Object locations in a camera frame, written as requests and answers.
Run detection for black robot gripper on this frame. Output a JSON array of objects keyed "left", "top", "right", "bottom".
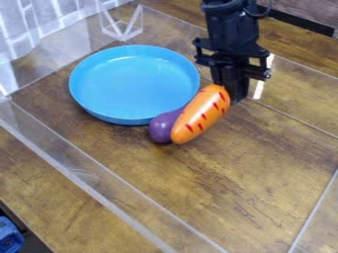
[{"left": 192, "top": 0, "right": 271, "bottom": 104}]

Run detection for orange toy carrot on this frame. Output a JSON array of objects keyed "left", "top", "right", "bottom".
[{"left": 169, "top": 84, "right": 231, "bottom": 144}]

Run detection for blue round plastic tray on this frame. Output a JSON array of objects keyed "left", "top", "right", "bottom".
[{"left": 68, "top": 44, "right": 199, "bottom": 126}]

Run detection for black baseboard strip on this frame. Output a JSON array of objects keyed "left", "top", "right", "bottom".
[{"left": 268, "top": 7, "right": 335, "bottom": 38}]

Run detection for purple toy eggplant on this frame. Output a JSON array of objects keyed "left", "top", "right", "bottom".
[{"left": 148, "top": 108, "right": 183, "bottom": 143}]

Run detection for white patterned curtain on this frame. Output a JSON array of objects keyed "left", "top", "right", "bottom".
[{"left": 0, "top": 0, "right": 131, "bottom": 60}]

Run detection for blue object at corner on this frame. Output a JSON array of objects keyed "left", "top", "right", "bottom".
[{"left": 0, "top": 216, "right": 25, "bottom": 253}]

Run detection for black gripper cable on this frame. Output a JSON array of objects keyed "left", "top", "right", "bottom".
[{"left": 243, "top": 0, "right": 275, "bottom": 20}]

